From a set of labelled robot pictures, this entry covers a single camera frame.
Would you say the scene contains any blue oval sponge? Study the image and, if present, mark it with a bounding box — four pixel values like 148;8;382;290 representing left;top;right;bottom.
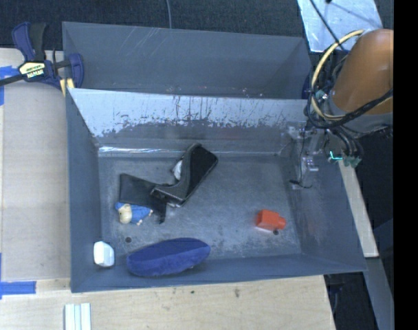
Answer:
126;237;212;278

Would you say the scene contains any black flat phone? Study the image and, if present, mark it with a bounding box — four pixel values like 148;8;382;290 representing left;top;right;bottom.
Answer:
179;145;219;207

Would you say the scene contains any white plastic box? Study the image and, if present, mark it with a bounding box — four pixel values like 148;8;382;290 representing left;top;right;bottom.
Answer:
93;241;116;268

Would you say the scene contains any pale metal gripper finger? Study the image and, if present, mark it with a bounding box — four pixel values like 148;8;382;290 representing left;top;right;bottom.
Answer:
303;152;320;173
287;124;311;141

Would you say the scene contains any black flat cloth piece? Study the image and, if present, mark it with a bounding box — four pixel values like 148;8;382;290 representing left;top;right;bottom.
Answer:
118;173;168;225

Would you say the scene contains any blue toy figure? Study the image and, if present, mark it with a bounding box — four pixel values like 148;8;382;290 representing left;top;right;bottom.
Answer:
114;201;154;226

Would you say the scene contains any red plastic block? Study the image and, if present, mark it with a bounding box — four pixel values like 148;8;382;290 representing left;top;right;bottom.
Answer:
254;209;287;232

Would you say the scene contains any black angled plastic bracket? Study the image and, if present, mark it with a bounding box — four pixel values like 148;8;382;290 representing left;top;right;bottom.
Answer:
150;142;204;208

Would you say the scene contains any grey metal bin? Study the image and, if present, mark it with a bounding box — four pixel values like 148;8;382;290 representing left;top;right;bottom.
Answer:
60;21;369;294

